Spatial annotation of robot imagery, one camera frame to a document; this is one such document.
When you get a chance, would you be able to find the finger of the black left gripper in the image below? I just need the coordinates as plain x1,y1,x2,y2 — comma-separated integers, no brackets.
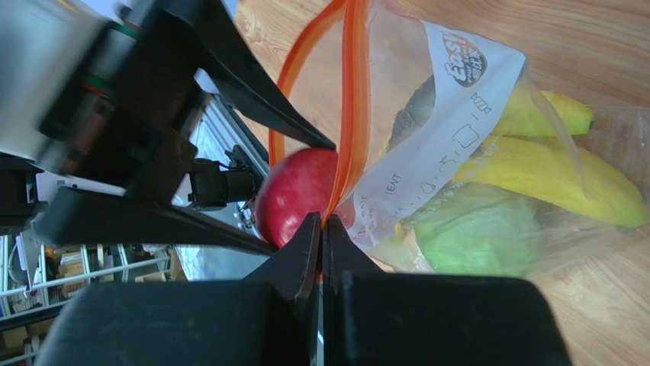
31,187,276,256
192,1,336,149

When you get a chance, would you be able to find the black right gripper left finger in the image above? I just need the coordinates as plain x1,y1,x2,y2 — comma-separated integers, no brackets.
244,213,321,365

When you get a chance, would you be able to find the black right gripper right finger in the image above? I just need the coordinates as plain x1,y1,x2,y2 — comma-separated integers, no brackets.
321,214,382,365

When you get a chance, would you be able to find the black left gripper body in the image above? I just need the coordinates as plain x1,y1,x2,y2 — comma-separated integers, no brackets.
1,1,238,223

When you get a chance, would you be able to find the red apple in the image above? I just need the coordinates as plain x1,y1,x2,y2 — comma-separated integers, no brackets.
253,148,338,248

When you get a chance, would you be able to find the green cabbage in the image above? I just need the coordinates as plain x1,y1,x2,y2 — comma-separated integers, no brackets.
367,183,545,277

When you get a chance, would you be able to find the clear zip top bag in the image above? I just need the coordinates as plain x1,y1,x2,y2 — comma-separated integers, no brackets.
269,1,649,273

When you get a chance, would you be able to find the grey fish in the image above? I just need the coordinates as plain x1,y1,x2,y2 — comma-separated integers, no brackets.
385,75,436,153

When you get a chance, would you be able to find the yellow banana bunch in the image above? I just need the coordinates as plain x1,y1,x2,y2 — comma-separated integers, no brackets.
452,85,649,228

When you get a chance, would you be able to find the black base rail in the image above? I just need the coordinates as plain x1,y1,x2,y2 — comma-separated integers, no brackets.
172,91,270,280

